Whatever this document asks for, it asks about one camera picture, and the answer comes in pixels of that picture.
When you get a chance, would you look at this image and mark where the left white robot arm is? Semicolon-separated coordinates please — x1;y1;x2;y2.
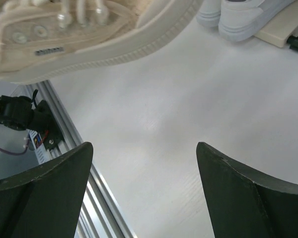
0;89;64;150

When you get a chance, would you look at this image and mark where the beige black-framed shoe shelf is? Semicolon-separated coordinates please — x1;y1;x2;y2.
254;17;298;53

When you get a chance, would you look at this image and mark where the white sneaker one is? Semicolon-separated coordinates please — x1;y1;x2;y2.
196;0;222;28
219;0;294;42

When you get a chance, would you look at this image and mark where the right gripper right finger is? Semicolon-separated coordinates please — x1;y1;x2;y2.
196;142;298;238

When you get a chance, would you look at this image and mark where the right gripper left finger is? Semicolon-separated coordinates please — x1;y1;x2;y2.
0;142;93;238

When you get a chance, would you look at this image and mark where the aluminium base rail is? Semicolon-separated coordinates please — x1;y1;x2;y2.
12;81;136;238

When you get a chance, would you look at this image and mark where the perforated grey cable duct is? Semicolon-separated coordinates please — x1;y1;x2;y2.
28;130;50;164

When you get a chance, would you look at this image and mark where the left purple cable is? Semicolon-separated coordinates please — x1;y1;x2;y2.
0;138;29;156

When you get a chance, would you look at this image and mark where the beige sneaker one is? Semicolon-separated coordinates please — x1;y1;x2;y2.
0;0;202;84

